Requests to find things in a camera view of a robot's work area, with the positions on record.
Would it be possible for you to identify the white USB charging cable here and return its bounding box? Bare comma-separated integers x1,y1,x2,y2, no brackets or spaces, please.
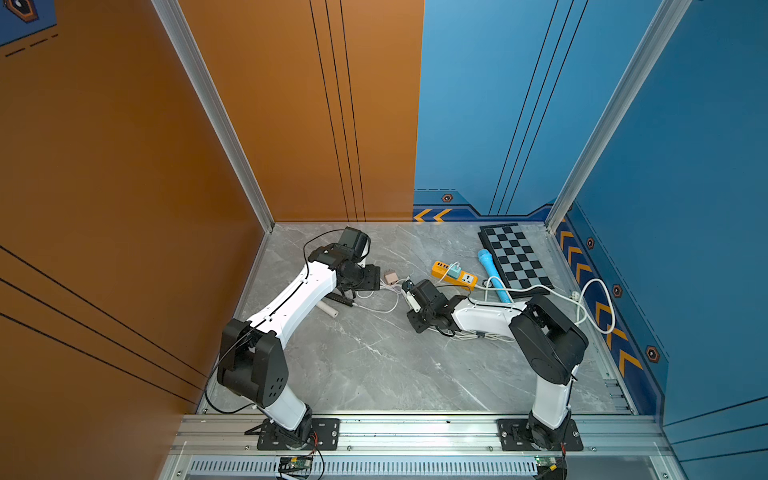
350,261,463,316

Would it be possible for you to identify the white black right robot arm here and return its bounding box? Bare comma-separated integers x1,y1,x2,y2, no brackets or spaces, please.
403,280,589,450

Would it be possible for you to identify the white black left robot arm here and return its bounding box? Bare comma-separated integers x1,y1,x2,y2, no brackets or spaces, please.
211,226,381,448

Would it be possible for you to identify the orange power strip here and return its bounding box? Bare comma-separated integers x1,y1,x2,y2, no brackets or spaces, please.
431,261,478,291

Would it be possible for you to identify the blue toy microphone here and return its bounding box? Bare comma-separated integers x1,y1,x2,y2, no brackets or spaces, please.
478,249,512,304

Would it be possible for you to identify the black grey chessboard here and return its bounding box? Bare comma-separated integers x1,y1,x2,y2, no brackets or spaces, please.
478,223,553,297

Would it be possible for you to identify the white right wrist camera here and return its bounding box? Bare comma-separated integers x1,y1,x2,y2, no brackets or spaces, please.
402,280,421,312

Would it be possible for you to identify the white power strip cord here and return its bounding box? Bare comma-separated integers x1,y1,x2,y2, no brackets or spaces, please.
473,275,618,337

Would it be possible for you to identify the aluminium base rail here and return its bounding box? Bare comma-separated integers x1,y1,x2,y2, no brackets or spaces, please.
159,412,686,479

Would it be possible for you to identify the aluminium corner post right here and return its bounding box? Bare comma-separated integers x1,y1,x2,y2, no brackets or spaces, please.
544,0,691,234

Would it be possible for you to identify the aluminium corner post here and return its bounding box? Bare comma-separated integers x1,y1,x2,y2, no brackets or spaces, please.
544,0,691,234
151,0,275,234

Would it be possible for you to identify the aluminium corner post left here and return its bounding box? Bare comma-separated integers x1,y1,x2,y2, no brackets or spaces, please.
151,0,275,234

